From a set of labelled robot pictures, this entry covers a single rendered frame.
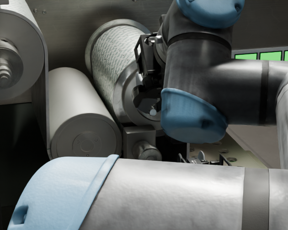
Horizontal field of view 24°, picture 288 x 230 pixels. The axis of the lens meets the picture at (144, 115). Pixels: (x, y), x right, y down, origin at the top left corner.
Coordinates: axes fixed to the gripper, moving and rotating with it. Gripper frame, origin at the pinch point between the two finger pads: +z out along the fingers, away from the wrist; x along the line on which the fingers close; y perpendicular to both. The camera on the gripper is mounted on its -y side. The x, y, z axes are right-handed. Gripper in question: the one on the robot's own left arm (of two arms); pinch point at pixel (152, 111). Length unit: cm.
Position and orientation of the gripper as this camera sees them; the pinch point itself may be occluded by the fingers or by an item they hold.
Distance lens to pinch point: 106.5
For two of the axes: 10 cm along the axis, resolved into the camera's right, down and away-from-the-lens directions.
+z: -2.0, 3.2, 9.2
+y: -1.7, -9.4, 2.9
